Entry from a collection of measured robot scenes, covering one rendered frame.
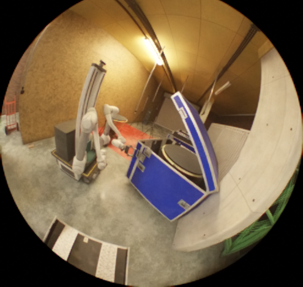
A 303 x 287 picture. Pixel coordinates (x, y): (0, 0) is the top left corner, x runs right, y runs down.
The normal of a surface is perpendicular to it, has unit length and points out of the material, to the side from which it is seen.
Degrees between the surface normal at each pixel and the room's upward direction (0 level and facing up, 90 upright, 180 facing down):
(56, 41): 90
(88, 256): 2
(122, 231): 0
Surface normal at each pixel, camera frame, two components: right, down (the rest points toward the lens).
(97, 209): 0.37, -0.88
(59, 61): 0.87, 0.44
